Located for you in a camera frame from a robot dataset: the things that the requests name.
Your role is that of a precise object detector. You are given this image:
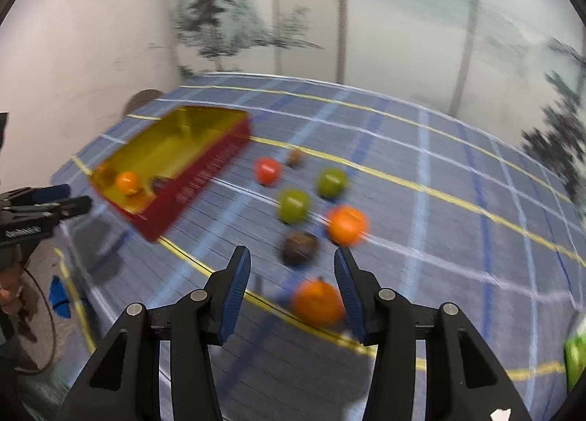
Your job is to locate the green round fruit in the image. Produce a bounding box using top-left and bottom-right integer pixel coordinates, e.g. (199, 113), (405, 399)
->
(316, 167), (349, 200)
(278, 189), (311, 225)

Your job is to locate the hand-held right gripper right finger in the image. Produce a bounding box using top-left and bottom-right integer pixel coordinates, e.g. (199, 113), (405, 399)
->
(334, 247), (532, 421)

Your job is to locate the blue plaid tablecloth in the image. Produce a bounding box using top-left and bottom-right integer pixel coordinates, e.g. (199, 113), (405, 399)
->
(55, 73), (586, 421)

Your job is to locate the landscape painted backdrop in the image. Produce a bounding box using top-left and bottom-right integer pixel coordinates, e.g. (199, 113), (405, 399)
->
(162, 0), (586, 211)

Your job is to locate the bright green bag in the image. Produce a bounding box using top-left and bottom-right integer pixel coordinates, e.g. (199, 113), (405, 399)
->
(563, 316), (586, 394)

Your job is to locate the black cable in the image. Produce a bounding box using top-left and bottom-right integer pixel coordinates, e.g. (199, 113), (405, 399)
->
(14, 261), (58, 373)

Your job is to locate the dark brown round fruit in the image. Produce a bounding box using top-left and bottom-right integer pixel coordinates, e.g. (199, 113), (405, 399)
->
(280, 231), (320, 266)

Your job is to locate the blue floor marker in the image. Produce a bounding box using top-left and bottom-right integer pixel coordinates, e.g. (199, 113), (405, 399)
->
(48, 275), (69, 318)

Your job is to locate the orange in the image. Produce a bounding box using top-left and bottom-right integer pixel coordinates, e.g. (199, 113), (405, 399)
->
(326, 204), (371, 247)
(114, 171), (142, 197)
(292, 277), (345, 327)

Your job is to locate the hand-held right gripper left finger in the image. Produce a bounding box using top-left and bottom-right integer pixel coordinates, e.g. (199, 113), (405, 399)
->
(55, 246), (252, 421)

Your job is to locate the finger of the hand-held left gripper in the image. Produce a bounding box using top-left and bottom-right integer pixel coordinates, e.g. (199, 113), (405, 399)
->
(9, 196), (92, 220)
(0, 184), (71, 208)

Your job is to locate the round brown board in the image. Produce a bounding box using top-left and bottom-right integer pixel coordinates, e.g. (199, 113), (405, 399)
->
(123, 89), (163, 115)

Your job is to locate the red round fruit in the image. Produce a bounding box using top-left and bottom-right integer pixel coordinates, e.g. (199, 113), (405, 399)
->
(254, 156), (282, 186)

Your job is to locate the person's left hand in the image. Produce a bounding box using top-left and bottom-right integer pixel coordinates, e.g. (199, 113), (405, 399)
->
(0, 265), (23, 312)

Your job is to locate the yellow transparent tray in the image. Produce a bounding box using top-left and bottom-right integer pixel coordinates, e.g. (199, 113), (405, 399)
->
(89, 105), (252, 242)

